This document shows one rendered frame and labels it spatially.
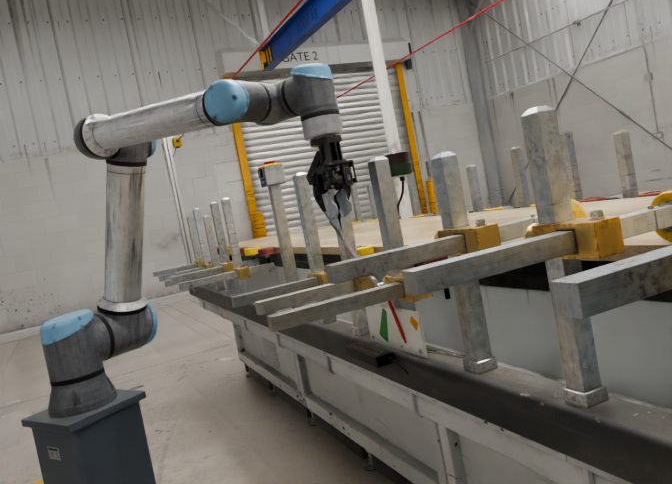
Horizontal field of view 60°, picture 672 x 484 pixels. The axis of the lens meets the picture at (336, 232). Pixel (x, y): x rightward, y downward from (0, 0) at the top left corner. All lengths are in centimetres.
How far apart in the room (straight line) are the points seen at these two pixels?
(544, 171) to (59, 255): 854
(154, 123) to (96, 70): 808
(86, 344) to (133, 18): 824
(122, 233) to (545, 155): 132
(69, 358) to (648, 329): 147
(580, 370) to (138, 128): 112
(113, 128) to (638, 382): 129
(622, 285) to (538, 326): 78
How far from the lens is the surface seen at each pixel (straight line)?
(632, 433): 88
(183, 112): 141
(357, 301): 123
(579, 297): 51
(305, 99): 134
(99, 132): 165
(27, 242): 915
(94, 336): 189
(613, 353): 120
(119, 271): 190
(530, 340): 135
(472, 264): 75
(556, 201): 89
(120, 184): 183
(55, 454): 194
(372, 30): 325
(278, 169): 199
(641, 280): 56
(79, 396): 188
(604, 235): 85
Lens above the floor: 106
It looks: 3 degrees down
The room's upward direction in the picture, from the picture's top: 11 degrees counter-clockwise
